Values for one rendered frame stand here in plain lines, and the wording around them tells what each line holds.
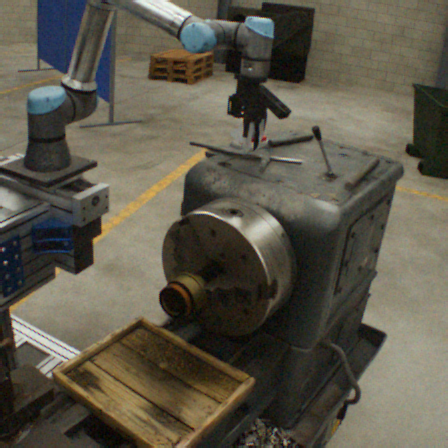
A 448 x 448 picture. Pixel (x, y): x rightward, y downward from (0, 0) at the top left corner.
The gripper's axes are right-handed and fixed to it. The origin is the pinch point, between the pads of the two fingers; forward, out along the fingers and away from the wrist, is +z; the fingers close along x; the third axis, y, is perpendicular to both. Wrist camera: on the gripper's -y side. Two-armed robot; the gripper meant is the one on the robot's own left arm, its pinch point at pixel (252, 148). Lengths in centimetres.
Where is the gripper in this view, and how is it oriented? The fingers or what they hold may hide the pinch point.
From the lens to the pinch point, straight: 139.3
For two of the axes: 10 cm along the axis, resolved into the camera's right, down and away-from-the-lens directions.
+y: -8.1, -3.3, 4.8
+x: -5.8, 3.2, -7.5
